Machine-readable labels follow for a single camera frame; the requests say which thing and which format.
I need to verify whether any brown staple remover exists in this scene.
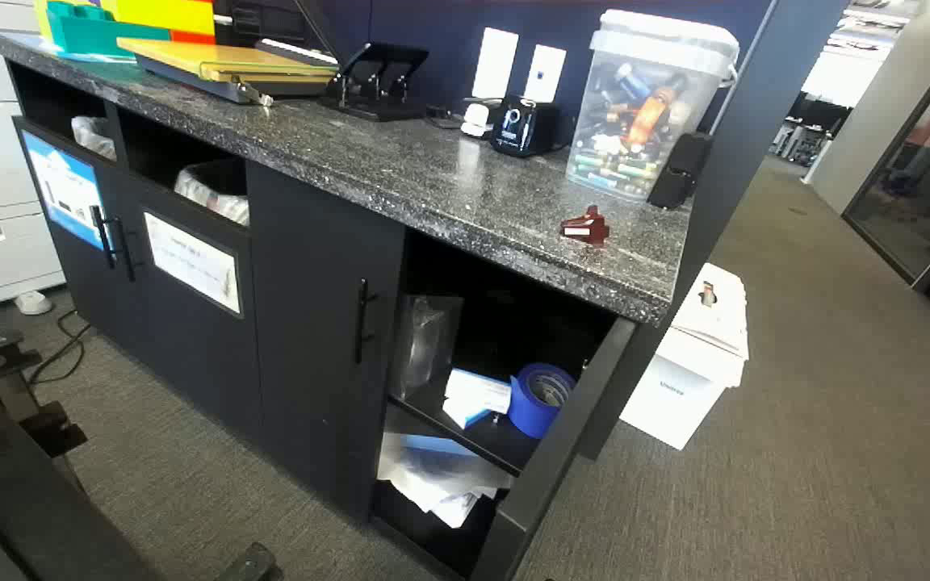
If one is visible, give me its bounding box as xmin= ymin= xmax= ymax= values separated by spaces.
xmin=557 ymin=204 xmax=613 ymax=250

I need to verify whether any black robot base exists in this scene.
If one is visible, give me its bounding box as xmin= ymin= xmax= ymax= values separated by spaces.
xmin=0 ymin=333 xmax=284 ymax=581

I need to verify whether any clear plastic bag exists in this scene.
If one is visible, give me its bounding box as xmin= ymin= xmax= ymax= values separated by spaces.
xmin=395 ymin=289 xmax=465 ymax=401

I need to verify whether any white folded paper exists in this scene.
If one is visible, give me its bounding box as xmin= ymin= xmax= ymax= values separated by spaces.
xmin=440 ymin=365 xmax=513 ymax=432

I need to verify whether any blue round container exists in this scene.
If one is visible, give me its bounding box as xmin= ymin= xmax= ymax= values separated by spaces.
xmin=507 ymin=360 xmax=578 ymax=443

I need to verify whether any black cabinet with granite top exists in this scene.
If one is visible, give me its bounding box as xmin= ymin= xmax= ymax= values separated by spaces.
xmin=0 ymin=27 xmax=695 ymax=577

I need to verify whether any black device with white letter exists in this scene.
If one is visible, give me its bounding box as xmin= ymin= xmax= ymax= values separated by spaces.
xmin=487 ymin=92 xmax=564 ymax=161

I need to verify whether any small white adapter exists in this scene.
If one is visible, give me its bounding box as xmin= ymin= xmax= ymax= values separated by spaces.
xmin=457 ymin=96 xmax=496 ymax=143

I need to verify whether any white and blue paper pile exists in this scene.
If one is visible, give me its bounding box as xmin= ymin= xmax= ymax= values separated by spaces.
xmin=375 ymin=428 xmax=511 ymax=534

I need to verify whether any black open cabinet door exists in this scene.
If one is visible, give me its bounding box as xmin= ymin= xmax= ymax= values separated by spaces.
xmin=469 ymin=316 xmax=640 ymax=581

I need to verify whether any white cardboard box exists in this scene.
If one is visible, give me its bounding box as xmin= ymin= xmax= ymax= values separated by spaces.
xmin=618 ymin=262 xmax=753 ymax=452

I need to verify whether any black rectangular block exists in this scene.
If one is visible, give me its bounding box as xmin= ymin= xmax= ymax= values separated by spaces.
xmin=643 ymin=130 xmax=718 ymax=214

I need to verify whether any clear plastic lidded container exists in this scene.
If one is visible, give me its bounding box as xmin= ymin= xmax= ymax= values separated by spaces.
xmin=564 ymin=5 xmax=741 ymax=204

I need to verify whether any large white bin liner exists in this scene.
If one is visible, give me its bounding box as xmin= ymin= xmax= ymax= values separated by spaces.
xmin=170 ymin=157 xmax=251 ymax=230

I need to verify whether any white paper sign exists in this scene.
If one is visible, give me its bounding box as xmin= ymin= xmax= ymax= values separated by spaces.
xmin=141 ymin=209 xmax=244 ymax=316

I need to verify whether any yellow folder stack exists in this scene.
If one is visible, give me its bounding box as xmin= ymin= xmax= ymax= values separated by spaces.
xmin=117 ymin=36 xmax=343 ymax=106

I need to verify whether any small white bin liner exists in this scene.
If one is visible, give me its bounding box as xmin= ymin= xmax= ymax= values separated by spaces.
xmin=68 ymin=113 xmax=120 ymax=161

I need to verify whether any yellow and orange box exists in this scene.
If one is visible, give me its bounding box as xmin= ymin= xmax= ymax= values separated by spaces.
xmin=96 ymin=0 xmax=219 ymax=47

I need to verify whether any blue and white poster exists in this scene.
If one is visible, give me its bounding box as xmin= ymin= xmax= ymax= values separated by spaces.
xmin=19 ymin=130 xmax=111 ymax=256

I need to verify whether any glass office partition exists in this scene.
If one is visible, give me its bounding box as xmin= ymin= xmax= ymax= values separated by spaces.
xmin=840 ymin=19 xmax=930 ymax=350

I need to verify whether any teal plastic box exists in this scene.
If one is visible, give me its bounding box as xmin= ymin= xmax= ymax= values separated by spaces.
xmin=33 ymin=0 xmax=153 ymax=63

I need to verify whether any tall white wall plate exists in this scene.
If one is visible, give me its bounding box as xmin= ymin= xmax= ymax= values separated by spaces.
xmin=469 ymin=27 xmax=524 ymax=106

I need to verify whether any short white wall plate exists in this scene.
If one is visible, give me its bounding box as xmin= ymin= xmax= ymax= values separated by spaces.
xmin=520 ymin=41 xmax=571 ymax=106

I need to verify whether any pair-side black door handle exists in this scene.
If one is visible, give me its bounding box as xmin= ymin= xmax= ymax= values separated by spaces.
xmin=117 ymin=215 xmax=141 ymax=283
xmin=91 ymin=204 xmax=120 ymax=272

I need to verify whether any black floor cable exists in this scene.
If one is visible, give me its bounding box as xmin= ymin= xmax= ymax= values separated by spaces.
xmin=22 ymin=302 xmax=96 ymax=388

